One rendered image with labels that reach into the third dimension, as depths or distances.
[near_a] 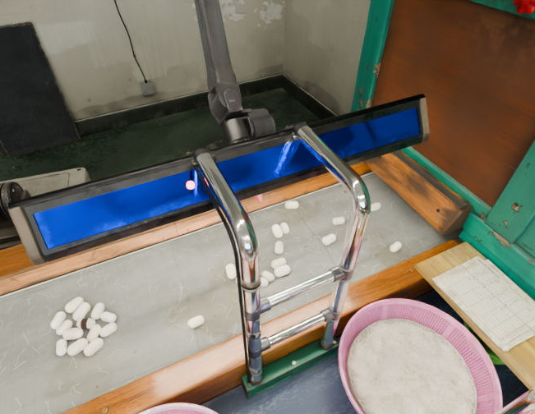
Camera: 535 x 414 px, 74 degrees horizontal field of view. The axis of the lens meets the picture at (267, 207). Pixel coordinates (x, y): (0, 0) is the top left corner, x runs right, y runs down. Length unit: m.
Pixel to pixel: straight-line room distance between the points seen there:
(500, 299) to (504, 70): 0.43
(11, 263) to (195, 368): 0.49
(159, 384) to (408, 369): 0.44
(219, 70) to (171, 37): 1.83
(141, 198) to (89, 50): 2.21
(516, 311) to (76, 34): 2.50
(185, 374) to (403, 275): 0.47
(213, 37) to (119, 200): 0.57
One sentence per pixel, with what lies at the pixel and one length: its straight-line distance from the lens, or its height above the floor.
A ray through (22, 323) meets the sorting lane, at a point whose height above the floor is 0.74.
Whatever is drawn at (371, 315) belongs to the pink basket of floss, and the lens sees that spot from 0.77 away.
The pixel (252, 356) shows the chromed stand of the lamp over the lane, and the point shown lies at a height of 0.84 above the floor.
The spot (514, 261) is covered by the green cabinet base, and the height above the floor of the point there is 0.81.
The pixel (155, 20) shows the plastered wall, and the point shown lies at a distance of 2.67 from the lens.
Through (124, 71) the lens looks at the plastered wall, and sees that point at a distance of 2.72.
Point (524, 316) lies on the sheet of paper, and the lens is 0.85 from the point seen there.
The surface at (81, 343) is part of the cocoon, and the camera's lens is 0.77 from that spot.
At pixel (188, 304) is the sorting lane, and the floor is 0.74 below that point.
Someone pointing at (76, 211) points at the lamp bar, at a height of 1.09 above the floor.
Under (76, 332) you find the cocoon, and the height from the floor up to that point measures 0.76.
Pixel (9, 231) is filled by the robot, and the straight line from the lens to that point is 1.43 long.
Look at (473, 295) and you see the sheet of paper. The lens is 0.83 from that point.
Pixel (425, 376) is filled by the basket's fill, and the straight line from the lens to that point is 0.75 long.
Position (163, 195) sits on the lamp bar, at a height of 1.08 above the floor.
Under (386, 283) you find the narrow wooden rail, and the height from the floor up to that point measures 0.76.
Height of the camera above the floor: 1.39
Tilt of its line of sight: 44 degrees down
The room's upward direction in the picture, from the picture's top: straight up
